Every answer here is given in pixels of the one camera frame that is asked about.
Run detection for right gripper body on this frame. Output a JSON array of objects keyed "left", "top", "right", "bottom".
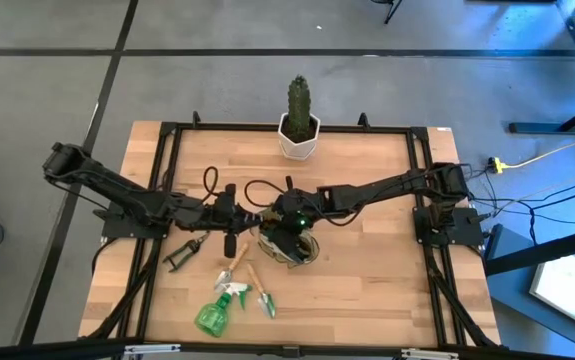
[{"left": 269, "top": 188, "right": 321, "bottom": 237}]

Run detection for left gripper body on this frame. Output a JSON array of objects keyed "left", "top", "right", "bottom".
[{"left": 209, "top": 182, "right": 249, "bottom": 260}]

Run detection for cream and green gardening bag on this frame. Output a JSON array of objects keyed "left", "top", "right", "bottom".
[{"left": 255, "top": 207, "right": 321, "bottom": 270}]

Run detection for narrow transplanter with wooden handle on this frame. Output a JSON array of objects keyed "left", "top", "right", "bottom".
[{"left": 244, "top": 262, "right": 278, "bottom": 321}]

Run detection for green handled pruning shears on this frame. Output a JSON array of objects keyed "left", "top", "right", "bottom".
[{"left": 161, "top": 231, "right": 211, "bottom": 274}]

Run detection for white hexagonal plant pot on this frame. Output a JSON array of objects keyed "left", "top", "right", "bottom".
[{"left": 277, "top": 112, "right": 322, "bottom": 162}]

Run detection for green plastic spray bottle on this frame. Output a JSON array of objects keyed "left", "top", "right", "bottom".
[{"left": 194, "top": 281, "right": 254, "bottom": 339}]

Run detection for green cactus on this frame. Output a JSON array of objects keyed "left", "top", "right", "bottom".
[{"left": 286, "top": 74, "right": 313, "bottom": 144}]

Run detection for yellow power plug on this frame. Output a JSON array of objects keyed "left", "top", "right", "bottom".
[{"left": 486, "top": 156, "right": 511, "bottom": 175}]

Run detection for black floor stand leg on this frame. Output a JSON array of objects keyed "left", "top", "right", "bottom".
[{"left": 370, "top": 0, "right": 403, "bottom": 25}]

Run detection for dark side table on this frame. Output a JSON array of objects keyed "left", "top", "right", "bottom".
[{"left": 484, "top": 222, "right": 575, "bottom": 346}]

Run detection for white flat panel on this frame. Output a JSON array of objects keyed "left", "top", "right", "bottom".
[{"left": 529, "top": 253, "right": 575, "bottom": 327}]

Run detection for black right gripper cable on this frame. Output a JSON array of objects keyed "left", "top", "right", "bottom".
[{"left": 244, "top": 178, "right": 288, "bottom": 209}]

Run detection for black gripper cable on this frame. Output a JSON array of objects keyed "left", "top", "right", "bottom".
[
  {"left": 244, "top": 178, "right": 288, "bottom": 209},
  {"left": 202, "top": 166, "right": 221, "bottom": 197}
]

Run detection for wide trowel with wooden handle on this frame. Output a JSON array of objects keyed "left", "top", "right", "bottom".
[{"left": 213, "top": 242, "right": 251, "bottom": 295}]

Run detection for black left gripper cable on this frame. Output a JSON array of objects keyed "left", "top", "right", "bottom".
[{"left": 202, "top": 166, "right": 221, "bottom": 197}]

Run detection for black aluminium table frame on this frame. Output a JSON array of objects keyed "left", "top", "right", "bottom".
[{"left": 0, "top": 109, "right": 575, "bottom": 360}]

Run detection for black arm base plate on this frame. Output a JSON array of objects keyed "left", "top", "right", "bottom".
[
  {"left": 413, "top": 206, "right": 486, "bottom": 247},
  {"left": 100, "top": 207, "right": 171, "bottom": 240}
]

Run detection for yellow floor cable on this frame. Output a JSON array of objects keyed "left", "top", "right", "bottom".
[{"left": 505, "top": 127, "right": 575, "bottom": 170}]

